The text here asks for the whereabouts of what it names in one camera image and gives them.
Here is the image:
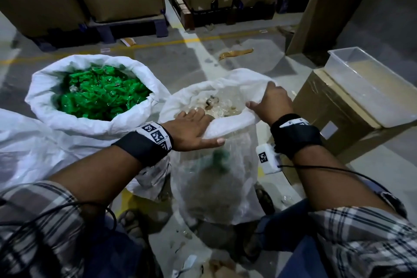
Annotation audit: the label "person's right hand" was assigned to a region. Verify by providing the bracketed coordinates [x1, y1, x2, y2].
[246, 81, 294, 127]

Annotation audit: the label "person's left hand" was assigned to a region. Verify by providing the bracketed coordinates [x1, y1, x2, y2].
[161, 107, 226, 152]

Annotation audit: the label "translucent plastic bag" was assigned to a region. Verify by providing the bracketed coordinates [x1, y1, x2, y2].
[158, 68, 296, 227]

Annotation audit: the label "person's left forearm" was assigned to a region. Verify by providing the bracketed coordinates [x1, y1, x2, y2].
[48, 145, 144, 213]

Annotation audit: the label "person's right forearm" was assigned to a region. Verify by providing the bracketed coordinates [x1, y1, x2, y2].
[291, 144, 396, 215]

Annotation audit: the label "green sachet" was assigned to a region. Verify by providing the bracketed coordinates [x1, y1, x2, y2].
[210, 149, 231, 172]

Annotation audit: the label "pile of clear sachets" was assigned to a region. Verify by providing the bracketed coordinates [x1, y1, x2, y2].
[181, 89, 244, 119]

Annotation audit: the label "black wristband with white strip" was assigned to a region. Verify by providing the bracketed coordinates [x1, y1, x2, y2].
[270, 113, 323, 160]

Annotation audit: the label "white marker tracker box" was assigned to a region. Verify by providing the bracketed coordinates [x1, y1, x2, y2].
[255, 143, 283, 175]

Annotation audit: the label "brown tape scrap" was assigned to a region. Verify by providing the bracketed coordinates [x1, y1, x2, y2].
[218, 48, 254, 61]

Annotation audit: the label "black wristband with marker tags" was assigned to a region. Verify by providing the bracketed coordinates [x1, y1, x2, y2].
[112, 121, 174, 167]

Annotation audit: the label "cardboard box with white label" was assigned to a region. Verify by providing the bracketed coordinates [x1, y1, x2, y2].
[281, 69, 417, 186]

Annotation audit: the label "person's right sandal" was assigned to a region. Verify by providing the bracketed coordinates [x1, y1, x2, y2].
[254, 188, 276, 216]

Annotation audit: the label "clear plastic tub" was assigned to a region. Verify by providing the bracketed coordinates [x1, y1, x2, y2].
[324, 47, 417, 128]

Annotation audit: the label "pile of green packets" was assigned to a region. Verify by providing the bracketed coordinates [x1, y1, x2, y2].
[56, 65, 153, 121]

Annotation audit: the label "tall cardboard sheet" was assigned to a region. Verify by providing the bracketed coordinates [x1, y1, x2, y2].
[286, 0, 389, 57]

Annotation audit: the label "white paper scrap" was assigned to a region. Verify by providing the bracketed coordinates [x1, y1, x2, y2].
[171, 254, 198, 278]

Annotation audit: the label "blue pallet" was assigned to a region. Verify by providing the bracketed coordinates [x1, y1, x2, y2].
[32, 14, 170, 52]

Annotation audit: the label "blue trousers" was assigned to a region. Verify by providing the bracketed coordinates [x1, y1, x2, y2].
[78, 198, 329, 278]

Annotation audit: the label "plaid shirt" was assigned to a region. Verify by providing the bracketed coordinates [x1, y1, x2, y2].
[0, 180, 417, 278]

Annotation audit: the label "black cable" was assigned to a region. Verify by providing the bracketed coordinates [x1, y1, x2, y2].
[0, 202, 118, 257]
[278, 164, 393, 194]

